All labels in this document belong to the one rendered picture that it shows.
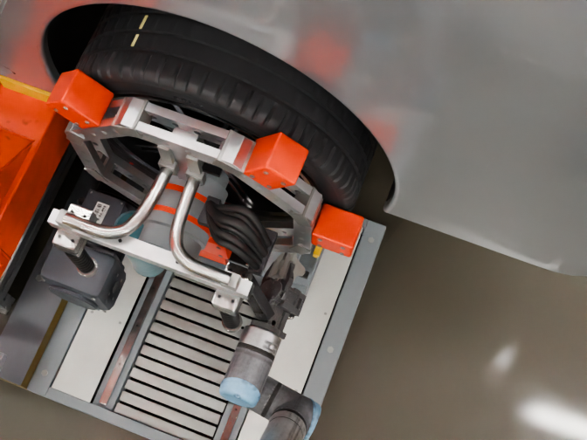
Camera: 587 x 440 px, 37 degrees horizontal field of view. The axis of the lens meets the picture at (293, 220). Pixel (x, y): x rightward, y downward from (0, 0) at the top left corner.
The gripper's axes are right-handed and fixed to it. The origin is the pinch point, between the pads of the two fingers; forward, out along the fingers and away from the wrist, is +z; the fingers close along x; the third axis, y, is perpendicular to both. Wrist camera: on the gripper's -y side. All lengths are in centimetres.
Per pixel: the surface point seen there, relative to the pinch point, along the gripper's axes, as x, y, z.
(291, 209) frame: 26.0, -24.0, -2.5
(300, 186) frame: 27.0, -24.7, 2.2
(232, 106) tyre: 28, -47, 6
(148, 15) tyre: 10, -61, 20
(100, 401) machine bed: -68, 11, -45
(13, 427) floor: -89, 1, -61
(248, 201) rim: -10.3, -8.9, 7.9
